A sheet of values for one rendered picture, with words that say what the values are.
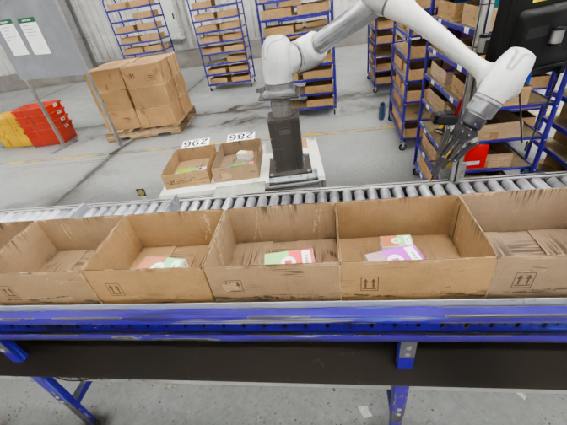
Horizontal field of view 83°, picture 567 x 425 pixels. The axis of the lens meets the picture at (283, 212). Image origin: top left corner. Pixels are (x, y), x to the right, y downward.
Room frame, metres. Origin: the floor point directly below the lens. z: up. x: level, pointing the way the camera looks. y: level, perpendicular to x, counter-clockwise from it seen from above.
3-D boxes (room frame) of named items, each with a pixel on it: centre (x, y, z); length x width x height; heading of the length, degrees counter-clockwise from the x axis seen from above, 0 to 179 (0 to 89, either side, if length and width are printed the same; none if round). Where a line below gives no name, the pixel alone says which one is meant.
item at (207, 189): (1.94, 0.20, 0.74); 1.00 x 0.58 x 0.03; 85
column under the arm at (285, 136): (1.81, -0.09, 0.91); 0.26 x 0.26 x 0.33; 85
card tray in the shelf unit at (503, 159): (1.92, -1.37, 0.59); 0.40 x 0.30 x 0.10; 167
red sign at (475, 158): (1.37, -0.96, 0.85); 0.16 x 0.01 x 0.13; 79
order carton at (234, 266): (0.79, 0.04, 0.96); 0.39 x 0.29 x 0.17; 79
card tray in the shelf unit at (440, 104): (2.39, -1.45, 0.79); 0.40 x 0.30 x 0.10; 171
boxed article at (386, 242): (0.78, -0.36, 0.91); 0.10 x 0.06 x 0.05; 80
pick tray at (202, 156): (1.94, 0.54, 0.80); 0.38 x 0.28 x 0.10; 177
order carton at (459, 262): (0.71, -0.35, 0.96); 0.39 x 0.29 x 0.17; 79
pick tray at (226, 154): (1.92, 0.23, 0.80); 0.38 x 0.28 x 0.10; 174
